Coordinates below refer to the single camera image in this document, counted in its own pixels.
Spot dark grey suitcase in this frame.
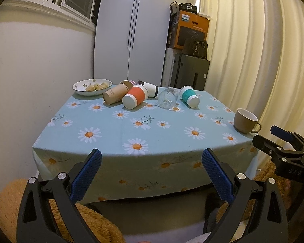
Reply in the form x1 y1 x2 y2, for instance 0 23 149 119
170 53 210 91

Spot cream curtain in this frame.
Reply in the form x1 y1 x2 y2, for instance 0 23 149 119
188 0 304 138

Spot beige ceramic mug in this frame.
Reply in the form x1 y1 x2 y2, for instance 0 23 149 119
233 108 262 134

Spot orange black cardboard box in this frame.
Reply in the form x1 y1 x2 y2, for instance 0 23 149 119
167 11 210 50

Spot blue daisy tablecloth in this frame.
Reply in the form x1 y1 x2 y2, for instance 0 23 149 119
33 91 258 203

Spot black bag on box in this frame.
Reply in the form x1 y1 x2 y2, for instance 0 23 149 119
170 1 197 15

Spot brown kraft paper cup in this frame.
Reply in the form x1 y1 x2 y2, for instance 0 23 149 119
103 83 129 105

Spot white floral plate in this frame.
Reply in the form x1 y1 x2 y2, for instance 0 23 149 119
72 78 112 97

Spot white wardrobe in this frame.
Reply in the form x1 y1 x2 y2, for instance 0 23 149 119
93 0 191 88

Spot orange sleeve paper cup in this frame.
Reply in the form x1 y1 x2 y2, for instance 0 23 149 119
122 84 148 110

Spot black handbag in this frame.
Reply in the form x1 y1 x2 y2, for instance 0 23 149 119
182 38 208 59

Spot clear glass cup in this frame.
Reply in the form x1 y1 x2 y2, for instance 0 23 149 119
157 87 179 110

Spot white appliance box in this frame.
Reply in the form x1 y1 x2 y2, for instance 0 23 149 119
161 48 181 87

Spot black band paper cup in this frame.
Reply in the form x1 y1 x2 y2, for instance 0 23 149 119
138 80 159 98

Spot snacks on plate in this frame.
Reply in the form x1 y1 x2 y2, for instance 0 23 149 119
86 82 109 92

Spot teal sleeve paper cup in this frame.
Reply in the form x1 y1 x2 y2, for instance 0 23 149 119
180 86 200 108

